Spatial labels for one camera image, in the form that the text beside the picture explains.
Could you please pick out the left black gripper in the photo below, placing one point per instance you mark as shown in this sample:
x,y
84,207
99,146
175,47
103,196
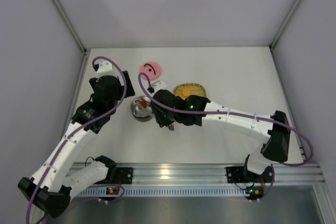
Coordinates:
x,y
128,85

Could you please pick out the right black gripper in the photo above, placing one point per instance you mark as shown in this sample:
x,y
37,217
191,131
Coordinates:
x,y
159,109

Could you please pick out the red toy chicken drumstick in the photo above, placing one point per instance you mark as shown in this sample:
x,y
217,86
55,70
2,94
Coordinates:
x,y
143,104

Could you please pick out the round orange cracker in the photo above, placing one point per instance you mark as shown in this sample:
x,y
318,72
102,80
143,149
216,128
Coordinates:
x,y
186,91

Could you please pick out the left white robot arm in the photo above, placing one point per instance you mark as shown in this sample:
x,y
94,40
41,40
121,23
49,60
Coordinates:
x,y
50,188

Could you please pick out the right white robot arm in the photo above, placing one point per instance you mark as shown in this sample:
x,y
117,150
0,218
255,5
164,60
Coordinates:
x,y
271,131

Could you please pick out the steel round lunch bowl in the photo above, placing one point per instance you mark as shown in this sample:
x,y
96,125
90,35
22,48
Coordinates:
x,y
139,108

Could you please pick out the green woven bamboo tray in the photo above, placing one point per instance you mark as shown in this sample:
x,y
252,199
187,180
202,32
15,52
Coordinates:
x,y
196,89

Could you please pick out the pink round lid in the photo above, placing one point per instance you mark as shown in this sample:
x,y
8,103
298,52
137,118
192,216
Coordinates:
x,y
152,69

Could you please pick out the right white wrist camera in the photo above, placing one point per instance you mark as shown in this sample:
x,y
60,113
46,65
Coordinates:
x,y
156,86

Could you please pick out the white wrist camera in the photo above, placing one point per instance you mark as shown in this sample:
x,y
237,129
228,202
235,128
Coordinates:
x,y
156,86
105,68

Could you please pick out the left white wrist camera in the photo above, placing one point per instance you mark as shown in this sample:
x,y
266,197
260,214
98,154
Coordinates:
x,y
105,68

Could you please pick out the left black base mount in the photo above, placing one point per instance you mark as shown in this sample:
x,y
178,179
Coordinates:
x,y
119,175

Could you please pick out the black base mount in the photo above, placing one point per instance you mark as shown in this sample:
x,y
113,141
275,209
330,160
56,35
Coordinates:
x,y
119,175
239,174

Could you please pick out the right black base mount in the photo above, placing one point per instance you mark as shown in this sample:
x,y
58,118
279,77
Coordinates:
x,y
239,174

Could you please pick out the slotted cable duct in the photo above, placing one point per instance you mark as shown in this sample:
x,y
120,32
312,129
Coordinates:
x,y
171,191

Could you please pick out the aluminium mounting rail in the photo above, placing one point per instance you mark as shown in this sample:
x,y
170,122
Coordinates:
x,y
215,174

